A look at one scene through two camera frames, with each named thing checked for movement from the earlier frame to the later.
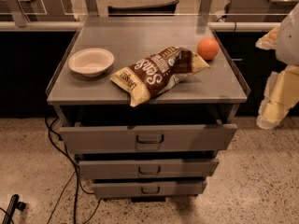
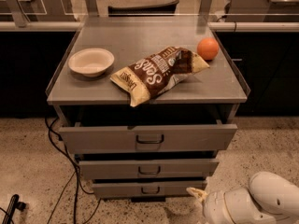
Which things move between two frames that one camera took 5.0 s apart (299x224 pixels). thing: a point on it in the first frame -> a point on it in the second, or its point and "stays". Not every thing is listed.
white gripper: [288, 44] -> [214, 209]
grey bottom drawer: [113, 189] stays
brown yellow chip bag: [146, 77] stays
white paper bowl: [91, 62] stays
